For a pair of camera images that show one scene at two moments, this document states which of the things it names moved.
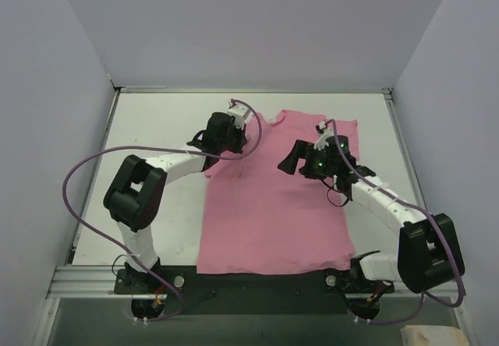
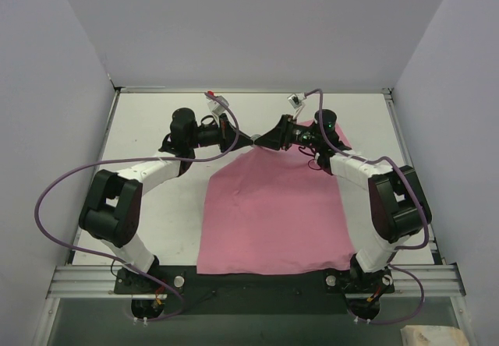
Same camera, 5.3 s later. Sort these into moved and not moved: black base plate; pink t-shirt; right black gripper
Moved: right black gripper
Not moved: pink t-shirt; black base plate
